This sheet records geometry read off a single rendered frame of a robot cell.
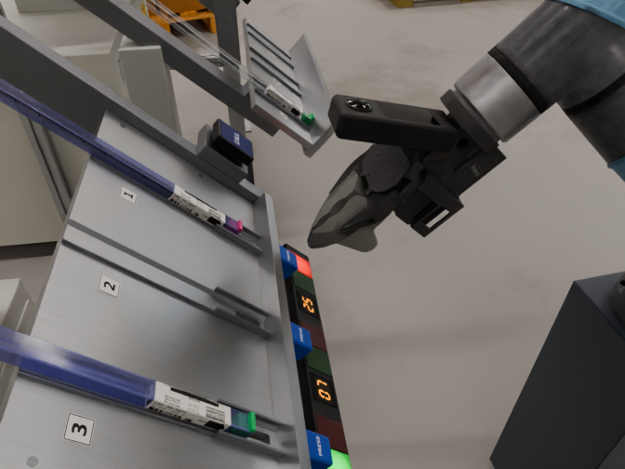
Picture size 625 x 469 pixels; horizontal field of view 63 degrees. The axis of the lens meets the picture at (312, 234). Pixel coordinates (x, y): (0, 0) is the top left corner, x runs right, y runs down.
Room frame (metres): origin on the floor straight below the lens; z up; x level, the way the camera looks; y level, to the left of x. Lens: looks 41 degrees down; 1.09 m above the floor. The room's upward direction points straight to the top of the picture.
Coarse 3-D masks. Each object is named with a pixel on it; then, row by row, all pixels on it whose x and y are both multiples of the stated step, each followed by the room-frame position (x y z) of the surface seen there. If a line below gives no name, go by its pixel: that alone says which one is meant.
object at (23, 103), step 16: (0, 80) 0.39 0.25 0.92; (0, 96) 0.38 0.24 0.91; (16, 96) 0.38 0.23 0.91; (32, 112) 0.38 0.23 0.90; (48, 112) 0.39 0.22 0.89; (48, 128) 0.38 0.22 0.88; (64, 128) 0.38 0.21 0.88; (80, 128) 0.39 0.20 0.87; (80, 144) 0.38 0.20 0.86; (96, 144) 0.39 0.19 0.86; (112, 160) 0.39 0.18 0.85; (128, 160) 0.39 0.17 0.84; (128, 176) 0.39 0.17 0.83; (144, 176) 0.39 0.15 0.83; (160, 176) 0.40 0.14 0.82; (160, 192) 0.39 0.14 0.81; (224, 224) 0.40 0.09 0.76
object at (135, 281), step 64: (128, 128) 0.46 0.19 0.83; (128, 192) 0.37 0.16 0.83; (192, 192) 0.43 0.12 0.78; (64, 256) 0.26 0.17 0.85; (128, 256) 0.29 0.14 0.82; (192, 256) 0.34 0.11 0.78; (256, 256) 0.40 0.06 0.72; (64, 320) 0.21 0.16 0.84; (128, 320) 0.23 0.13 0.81; (192, 320) 0.26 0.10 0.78; (256, 320) 0.30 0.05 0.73; (64, 384) 0.17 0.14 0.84; (192, 384) 0.21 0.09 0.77; (256, 384) 0.23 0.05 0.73; (0, 448) 0.12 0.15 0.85; (64, 448) 0.13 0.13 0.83; (128, 448) 0.15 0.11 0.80; (192, 448) 0.16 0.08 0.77; (256, 448) 0.18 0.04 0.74
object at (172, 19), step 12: (144, 0) 0.65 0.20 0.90; (156, 0) 0.66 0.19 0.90; (156, 12) 0.65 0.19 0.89; (168, 12) 0.65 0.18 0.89; (180, 24) 0.65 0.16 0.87; (192, 36) 0.66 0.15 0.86; (204, 36) 0.67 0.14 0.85; (204, 48) 0.66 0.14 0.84; (216, 48) 0.66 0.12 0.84; (228, 60) 0.66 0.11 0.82; (240, 72) 0.66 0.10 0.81; (252, 72) 0.68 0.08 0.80; (252, 84) 0.67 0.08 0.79; (264, 84) 0.67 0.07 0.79
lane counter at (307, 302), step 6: (300, 294) 0.39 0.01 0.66; (300, 300) 0.39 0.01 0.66; (306, 300) 0.39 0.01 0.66; (312, 300) 0.40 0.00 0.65; (300, 306) 0.37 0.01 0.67; (306, 306) 0.38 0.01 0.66; (312, 306) 0.39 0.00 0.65; (306, 312) 0.37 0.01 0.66; (312, 312) 0.38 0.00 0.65; (318, 318) 0.37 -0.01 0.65
